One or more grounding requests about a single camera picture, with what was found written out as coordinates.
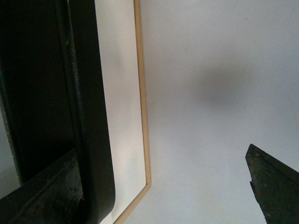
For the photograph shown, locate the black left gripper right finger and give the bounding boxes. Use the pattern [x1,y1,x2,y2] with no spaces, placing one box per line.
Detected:
[245,144,299,224]

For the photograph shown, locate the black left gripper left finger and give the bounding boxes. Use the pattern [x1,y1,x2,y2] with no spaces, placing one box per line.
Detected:
[0,150,82,224]

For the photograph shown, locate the black drawer handle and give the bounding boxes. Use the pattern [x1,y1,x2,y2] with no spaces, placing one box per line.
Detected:
[0,0,115,224]

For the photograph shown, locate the white lower drawer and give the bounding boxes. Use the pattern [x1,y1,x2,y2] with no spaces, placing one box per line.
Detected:
[95,0,146,224]

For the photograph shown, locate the wooden drawer cabinet frame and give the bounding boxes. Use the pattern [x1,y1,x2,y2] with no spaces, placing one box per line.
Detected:
[114,0,152,224]

